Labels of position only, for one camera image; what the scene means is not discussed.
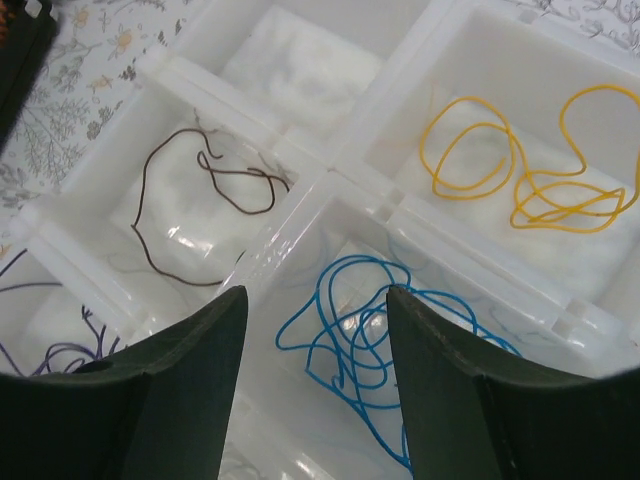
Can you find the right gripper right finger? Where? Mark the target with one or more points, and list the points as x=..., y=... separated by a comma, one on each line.
x=474, y=411

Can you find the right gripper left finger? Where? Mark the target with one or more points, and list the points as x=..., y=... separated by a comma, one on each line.
x=158, y=409

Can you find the white plastic compartment tray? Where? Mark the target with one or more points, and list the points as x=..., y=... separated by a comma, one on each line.
x=478, y=153

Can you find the black poker chip case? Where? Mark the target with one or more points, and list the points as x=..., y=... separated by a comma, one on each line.
x=27, y=32

